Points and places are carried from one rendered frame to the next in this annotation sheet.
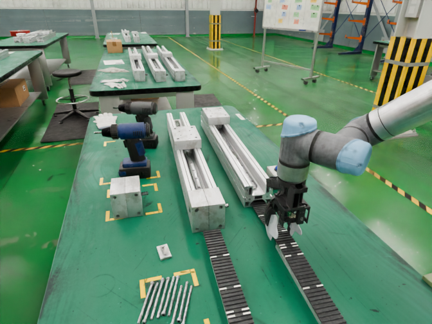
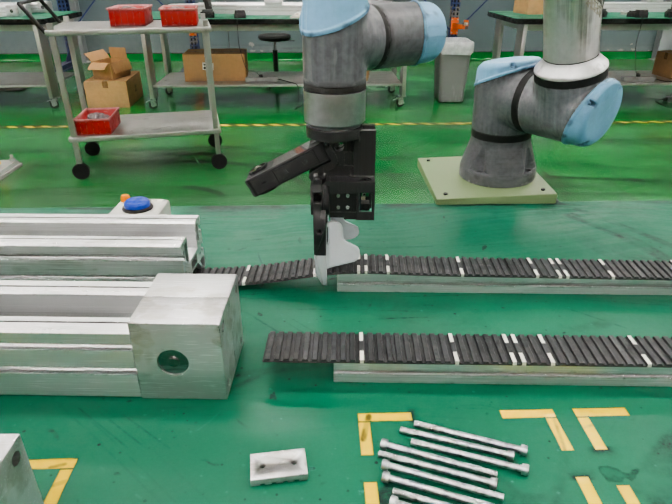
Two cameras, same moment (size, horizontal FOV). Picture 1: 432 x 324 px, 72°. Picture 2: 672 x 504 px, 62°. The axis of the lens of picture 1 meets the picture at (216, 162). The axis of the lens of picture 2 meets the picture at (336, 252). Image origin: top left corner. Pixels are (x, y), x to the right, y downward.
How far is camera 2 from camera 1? 70 cm
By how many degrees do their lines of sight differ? 66
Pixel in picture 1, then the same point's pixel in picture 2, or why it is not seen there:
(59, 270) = not seen: outside the picture
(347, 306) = not seen: hidden behind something
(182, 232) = (212, 419)
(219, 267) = (397, 352)
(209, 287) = (420, 396)
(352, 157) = (439, 23)
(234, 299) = (482, 346)
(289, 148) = (355, 49)
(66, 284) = not seen: outside the picture
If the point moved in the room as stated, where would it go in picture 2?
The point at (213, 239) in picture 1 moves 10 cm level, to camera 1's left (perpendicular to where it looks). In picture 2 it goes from (300, 348) to (268, 411)
